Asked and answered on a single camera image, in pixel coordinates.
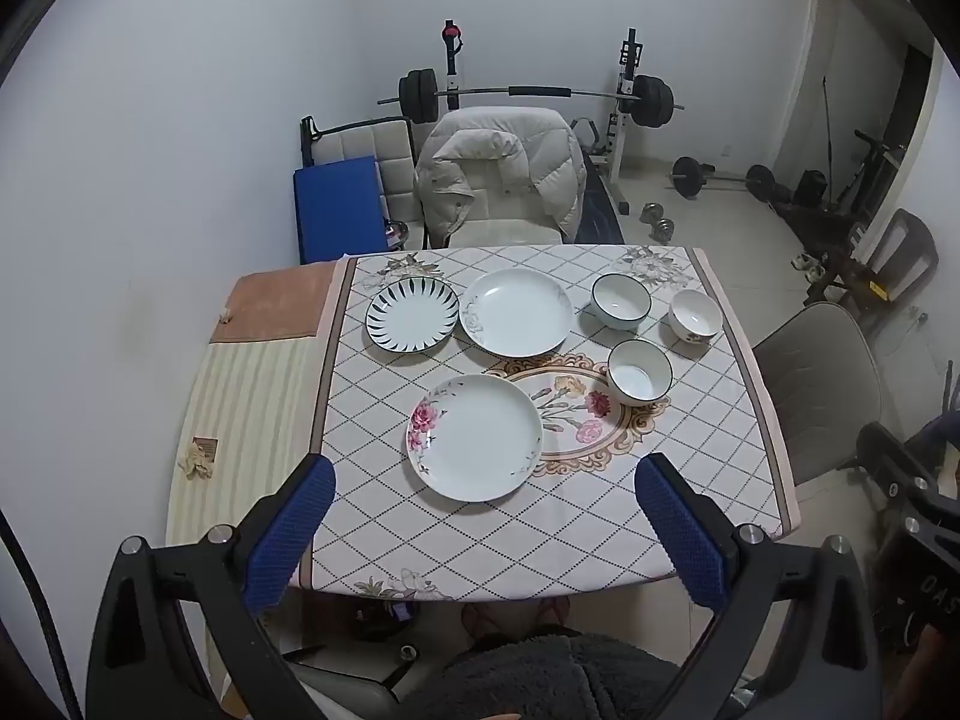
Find person's dark fleece clothing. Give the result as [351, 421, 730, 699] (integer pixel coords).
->
[442, 634, 680, 720]

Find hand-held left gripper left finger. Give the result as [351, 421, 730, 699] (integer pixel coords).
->
[86, 454, 336, 720]

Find black cable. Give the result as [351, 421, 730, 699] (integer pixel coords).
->
[0, 510, 83, 720]

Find beige striped table cover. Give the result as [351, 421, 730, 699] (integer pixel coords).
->
[165, 262, 350, 548]

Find beige quilted chair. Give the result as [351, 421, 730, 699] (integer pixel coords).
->
[300, 116, 421, 248]

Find dark floor equipment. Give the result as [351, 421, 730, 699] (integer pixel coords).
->
[772, 191, 875, 275]

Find white plate pink flowers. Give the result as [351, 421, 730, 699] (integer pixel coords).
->
[406, 374, 544, 502]

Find diamond pattern floral tablecloth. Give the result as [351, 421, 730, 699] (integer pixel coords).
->
[300, 246, 802, 601]

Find long barbell with black plates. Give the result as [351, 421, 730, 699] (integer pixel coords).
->
[377, 69, 686, 128]

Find black leaf pattern plate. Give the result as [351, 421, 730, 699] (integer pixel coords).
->
[365, 277, 460, 355]

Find white plate grey floral print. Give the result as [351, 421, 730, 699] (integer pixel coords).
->
[459, 268, 572, 358]

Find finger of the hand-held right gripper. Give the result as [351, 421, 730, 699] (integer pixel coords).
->
[857, 422, 942, 524]

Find brown wooden chair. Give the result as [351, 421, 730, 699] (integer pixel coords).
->
[806, 208, 940, 331]

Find white floral bowl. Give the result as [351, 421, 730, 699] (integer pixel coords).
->
[669, 289, 725, 346]

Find beige padded chair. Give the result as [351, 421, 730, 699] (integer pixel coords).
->
[752, 302, 884, 485]

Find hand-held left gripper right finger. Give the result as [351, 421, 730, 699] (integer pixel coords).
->
[636, 454, 882, 720]

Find beige armchair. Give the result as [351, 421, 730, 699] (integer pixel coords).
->
[416, 106, 586, 248]

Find dark blue weight bench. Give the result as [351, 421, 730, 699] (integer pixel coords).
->
[574, 150, 627, 245]

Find white door frame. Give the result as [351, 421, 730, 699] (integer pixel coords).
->
[772, 0, 942, 188]

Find short barbell with black plates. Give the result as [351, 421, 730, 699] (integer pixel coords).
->
[670, 156, 777, 203]

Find black exercise bike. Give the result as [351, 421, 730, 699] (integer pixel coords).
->
[825, 127, 912, 226]

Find blue folded mat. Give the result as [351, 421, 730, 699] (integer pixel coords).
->
[292, 156, 391, 265]

